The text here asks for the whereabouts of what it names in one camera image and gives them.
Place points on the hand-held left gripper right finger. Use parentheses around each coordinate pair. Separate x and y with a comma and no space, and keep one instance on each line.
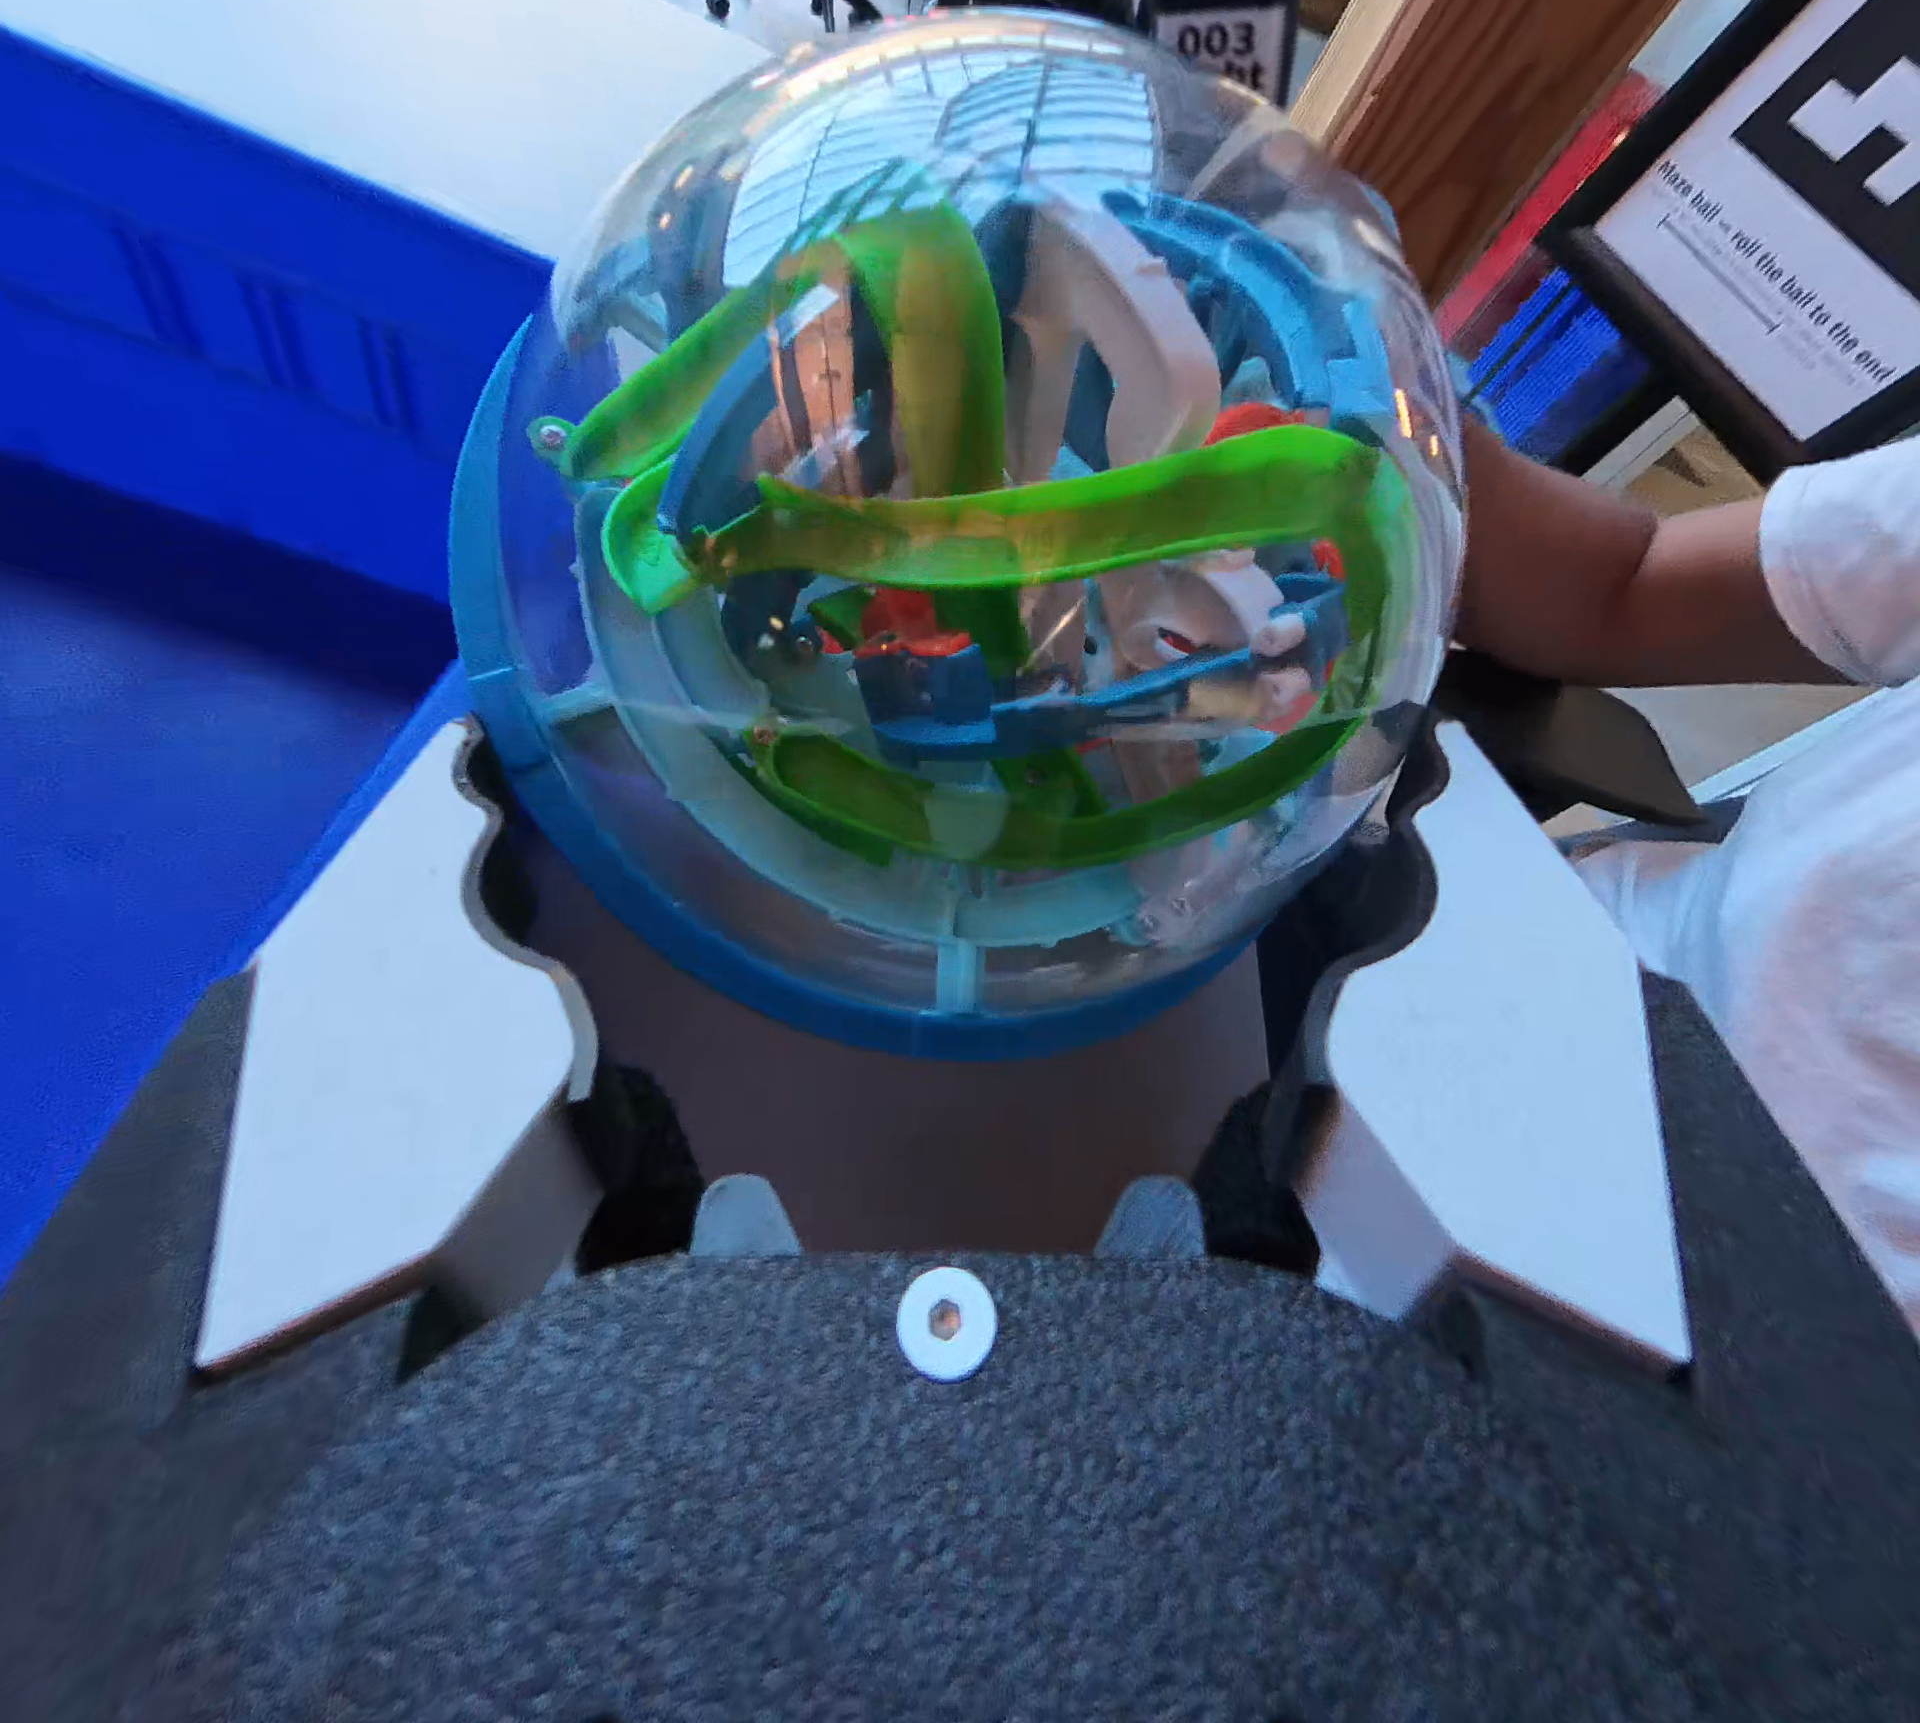
(1500,1124)

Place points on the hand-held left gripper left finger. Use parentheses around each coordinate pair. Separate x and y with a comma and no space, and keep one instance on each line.
(391,1124)

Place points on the clear plastic maze ball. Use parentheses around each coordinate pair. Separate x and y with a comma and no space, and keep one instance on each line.
(960,525)

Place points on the black chair armrest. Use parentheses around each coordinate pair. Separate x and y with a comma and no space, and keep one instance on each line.
(1575,734)

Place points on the stack of red crates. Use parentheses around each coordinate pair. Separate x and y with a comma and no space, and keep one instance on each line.
(1604,141)

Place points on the stack of blue crates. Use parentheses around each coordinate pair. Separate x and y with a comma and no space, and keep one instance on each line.
(1560,367)

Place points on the large blue plastic bin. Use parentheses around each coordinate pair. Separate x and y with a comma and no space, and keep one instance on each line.
(180,554)

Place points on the black framed marker sign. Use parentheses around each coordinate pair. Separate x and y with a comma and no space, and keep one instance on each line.
(1801,253)

